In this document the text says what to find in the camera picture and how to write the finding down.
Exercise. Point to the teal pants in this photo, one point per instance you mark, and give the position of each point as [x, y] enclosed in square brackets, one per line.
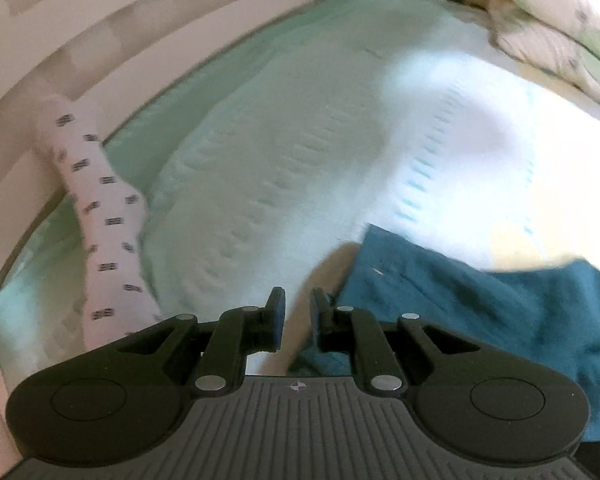
[480, 305]

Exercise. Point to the white bolster with dark print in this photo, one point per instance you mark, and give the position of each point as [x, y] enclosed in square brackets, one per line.
[107, 220]

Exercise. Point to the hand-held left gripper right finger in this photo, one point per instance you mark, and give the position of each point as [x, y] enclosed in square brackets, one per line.
[318, 312]

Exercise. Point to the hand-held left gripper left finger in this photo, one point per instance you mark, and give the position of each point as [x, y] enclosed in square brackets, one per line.
[278, 312]

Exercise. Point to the light wooden bed frame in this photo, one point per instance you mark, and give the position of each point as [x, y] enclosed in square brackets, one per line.
[55, 35]

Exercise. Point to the pastel patterned bed blanket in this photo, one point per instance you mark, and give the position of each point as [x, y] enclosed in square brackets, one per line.
[300, 125]

